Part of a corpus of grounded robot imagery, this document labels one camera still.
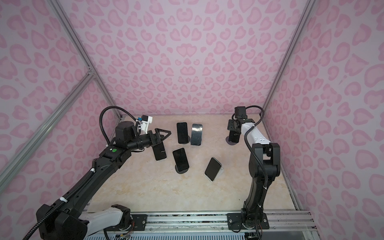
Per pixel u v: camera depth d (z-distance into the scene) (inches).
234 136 38.1
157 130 25.2
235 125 28.7
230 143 39.8
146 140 25.2
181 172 34.2
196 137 39.6
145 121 26.5
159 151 35.2
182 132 39.6
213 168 33.7
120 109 25.0
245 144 20.4
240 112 30.0
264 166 20.1
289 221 29.6
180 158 34.0
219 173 33.8
